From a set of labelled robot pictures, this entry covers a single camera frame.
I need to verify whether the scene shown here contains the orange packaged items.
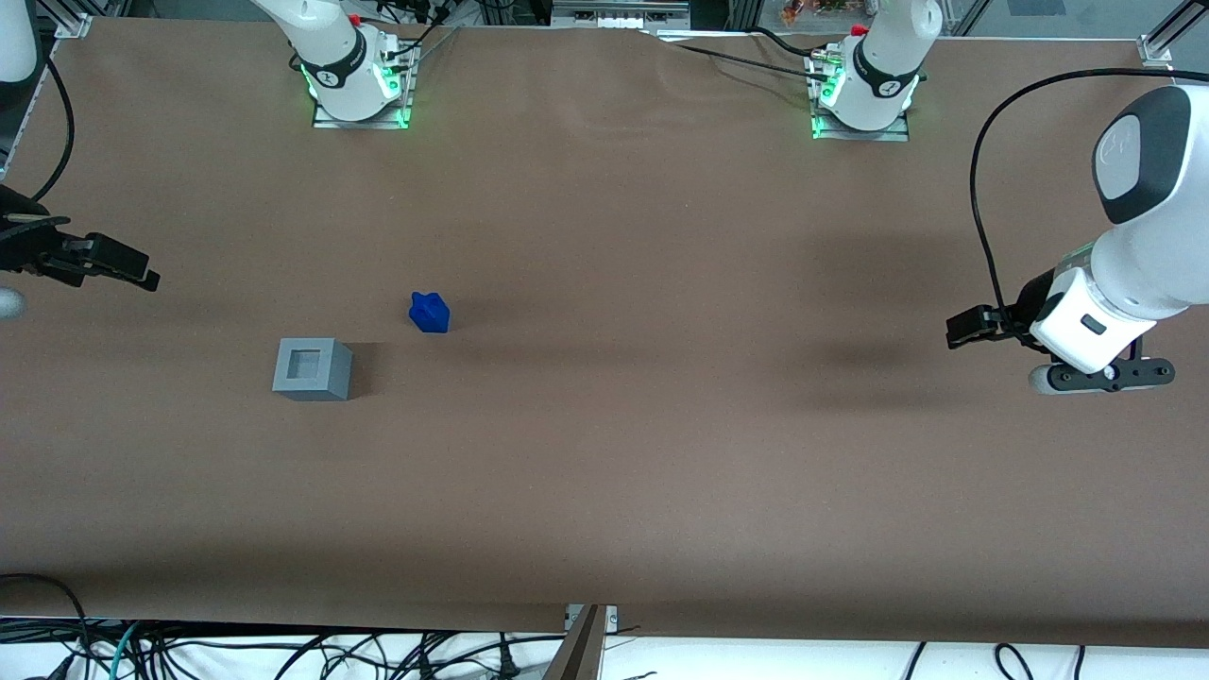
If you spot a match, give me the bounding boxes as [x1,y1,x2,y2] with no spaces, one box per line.
[780,0,853,26]

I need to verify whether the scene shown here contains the thin black cable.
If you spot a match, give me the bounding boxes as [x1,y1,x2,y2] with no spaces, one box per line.
[661,42,830,81]

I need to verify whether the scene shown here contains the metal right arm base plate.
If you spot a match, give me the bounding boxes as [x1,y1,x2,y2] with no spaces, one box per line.
[312,42,415,130]

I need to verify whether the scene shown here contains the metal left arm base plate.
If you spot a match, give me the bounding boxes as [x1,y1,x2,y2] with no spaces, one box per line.
[809,52,911,143]

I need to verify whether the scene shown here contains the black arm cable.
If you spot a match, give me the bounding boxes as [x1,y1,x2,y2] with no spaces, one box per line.
[970,66,1209,327]
[36,55,77,204]

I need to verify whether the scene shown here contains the white electrical box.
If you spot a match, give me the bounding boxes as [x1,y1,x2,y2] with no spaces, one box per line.
[551,0,692,31]

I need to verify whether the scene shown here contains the teal cable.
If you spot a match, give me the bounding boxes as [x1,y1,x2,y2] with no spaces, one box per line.
[110,620,145,680]

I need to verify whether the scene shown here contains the brown table cover sheet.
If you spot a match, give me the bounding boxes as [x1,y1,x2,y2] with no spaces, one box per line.
[0,17,1209,651]

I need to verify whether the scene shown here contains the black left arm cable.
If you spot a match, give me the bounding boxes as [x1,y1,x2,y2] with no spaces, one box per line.
[970,66,1209,327]

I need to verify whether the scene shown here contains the thick black cable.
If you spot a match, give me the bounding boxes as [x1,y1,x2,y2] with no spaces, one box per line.
[749,26,832,60]

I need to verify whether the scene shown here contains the blue plastic part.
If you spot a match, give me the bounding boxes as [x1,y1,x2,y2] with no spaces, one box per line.
[409,291,451,334]

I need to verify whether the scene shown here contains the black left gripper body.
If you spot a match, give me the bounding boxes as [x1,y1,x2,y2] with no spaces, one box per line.
[1011,271,1057,349]

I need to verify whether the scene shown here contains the aluminium frame strut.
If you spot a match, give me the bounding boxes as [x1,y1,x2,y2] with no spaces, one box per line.
[1146,0,1209,50]

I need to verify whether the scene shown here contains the long looping black cable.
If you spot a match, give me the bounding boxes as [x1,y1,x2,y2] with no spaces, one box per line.
[0,572,93,680]

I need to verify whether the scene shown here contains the aluminium profile beam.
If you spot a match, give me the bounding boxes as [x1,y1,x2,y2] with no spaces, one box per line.
[542,604,608,680]

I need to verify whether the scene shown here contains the tangled black floor cable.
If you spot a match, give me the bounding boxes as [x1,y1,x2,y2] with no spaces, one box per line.
[142,628,568,680]

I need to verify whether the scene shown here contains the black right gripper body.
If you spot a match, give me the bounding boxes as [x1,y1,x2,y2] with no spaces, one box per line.
[0,184,73,280]

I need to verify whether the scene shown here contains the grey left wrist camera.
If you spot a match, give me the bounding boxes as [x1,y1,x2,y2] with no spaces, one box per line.
[1029,358,1177,397]

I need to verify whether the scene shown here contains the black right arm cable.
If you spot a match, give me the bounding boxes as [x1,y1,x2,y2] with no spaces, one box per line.
[36,55,77,204]

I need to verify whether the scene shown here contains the black base connector cable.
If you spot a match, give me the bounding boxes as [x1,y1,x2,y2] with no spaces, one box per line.
[378,5,466,69]

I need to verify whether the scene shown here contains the gray square base block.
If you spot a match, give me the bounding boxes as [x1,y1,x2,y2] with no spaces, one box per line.
[272,337,354,403]

